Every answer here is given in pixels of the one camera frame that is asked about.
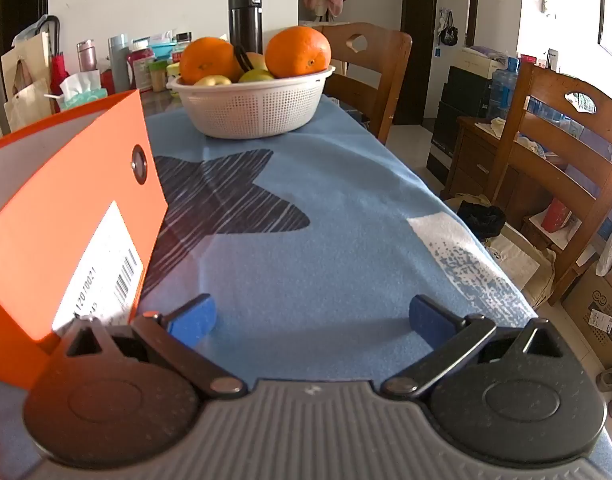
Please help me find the pink thermos bottle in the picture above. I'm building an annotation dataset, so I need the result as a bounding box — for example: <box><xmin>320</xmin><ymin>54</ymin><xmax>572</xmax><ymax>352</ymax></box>
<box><xmin>76</xmin><ymin>39</ymin><xmax>98</xmax><ymax>72</ymax></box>

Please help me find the paper shopping bag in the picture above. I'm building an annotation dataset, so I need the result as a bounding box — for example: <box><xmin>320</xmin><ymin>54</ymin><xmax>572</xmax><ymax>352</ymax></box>
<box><xmin>1</xmin><ymin>32</ymin><xmax>52</xmax><ymax>131</ymax></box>

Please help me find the green tissue box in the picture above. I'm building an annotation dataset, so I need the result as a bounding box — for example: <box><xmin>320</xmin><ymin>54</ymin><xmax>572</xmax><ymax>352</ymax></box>
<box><xmin>56</xmin><ymin>70</ymin><xmax>108</xmax><ymax>112</ymax></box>

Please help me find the orange cardboard box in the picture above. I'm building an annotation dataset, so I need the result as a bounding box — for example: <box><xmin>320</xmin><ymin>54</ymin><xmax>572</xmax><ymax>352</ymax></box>
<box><xmin>0</xmin><ymin>91</ymin><xmax>167</xmax><ymax>389</ymax></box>

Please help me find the right wooden chair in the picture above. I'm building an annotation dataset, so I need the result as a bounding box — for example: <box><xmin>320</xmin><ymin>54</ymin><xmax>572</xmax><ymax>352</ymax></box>
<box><xmin>484</xmin><ymin>64</ymin><xmax>612</xmax><ymax>304</ymax></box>

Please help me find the far wooden chair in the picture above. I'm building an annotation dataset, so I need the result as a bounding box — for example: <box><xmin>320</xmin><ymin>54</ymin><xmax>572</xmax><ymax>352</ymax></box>
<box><xmin>316</xmin><ymin>22</ymin><xmax>412</xmax><ymax>144</ymax></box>

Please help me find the grey tall cup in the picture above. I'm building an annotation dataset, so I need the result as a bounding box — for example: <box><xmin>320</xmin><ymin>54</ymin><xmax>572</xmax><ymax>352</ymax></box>
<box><xmin>108</xmin><ymin>34</ymin><xmax>130</xmax><ymax>93</ymax></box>

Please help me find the green pear in basket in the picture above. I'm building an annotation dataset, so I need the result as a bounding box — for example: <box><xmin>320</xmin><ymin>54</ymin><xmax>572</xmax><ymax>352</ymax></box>
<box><xmin>239</xmin><ymin>68</ymin><xmax>274</xmax><ymax>82</ymax></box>

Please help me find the white plastic fruit basket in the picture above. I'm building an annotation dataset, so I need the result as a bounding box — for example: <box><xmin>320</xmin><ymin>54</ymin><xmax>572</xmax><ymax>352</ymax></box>
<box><xmin>167</xmin><ymin>66</ymin><xmax>335</xmax><ymax>140</ymax></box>

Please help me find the yellow apple in basket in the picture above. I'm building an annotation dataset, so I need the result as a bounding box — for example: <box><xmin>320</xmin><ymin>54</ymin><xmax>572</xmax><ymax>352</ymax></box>
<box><xmin>195</xmin><ymin>75</ymin><xmax>232</xmax><ymax>87</ymax></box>

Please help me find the wooden chair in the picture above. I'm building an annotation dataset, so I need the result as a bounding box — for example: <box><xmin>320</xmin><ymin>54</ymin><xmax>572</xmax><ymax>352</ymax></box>
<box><xmin>484</xmin><ymin>64</ymin><xmax>612</xmax><ymax>304</ymax></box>
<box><xmin>316</xmin><ymin>22</ymin><xmax>412</xmax><ymax>144</ymax></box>

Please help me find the blue water jug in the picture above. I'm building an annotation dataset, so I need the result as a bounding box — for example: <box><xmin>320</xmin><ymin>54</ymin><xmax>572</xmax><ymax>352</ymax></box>
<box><xmin>487</xmin><ymin>58</ymin><xmax>520</xmax><ymax>119</ymax></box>

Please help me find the black thermos bottle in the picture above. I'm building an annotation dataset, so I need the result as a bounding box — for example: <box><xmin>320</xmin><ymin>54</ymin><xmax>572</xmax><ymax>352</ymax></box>
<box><xmin>228</xmin><ymin>0</ymin><xmax>263</xmax><ymax>54</ymax></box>

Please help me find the red folded umbrella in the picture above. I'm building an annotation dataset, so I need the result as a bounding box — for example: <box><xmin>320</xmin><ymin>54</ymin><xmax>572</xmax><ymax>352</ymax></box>
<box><xmin>38</xmin><ymin>14</ymin><xmax>71</xmax><ymax>99</ymax></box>

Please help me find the right orange in basket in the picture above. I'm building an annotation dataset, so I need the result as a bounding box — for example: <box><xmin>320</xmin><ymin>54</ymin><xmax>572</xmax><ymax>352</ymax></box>
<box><xmin>265</xmin><ymin>26</ymin><xmax>332</xmax><ymax>78</ymax></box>

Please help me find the orange in basket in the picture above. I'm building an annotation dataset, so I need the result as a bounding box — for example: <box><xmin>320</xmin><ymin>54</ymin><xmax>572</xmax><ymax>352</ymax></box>
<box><xmin>265</xmin><ymin>26</ymin><xmax>332</xmax><ymax>78</ymax></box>
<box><xmin>179</xmin><ymin>37</ymin><xmax>243</xmax><ymax>84</ymax></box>

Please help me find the left orange in basket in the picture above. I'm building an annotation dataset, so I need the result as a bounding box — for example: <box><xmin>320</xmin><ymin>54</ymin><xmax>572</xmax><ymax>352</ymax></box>
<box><xmin>179</xmin><ymin>37</ymin><xmax>243</xmax><ymax>84</ymax></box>

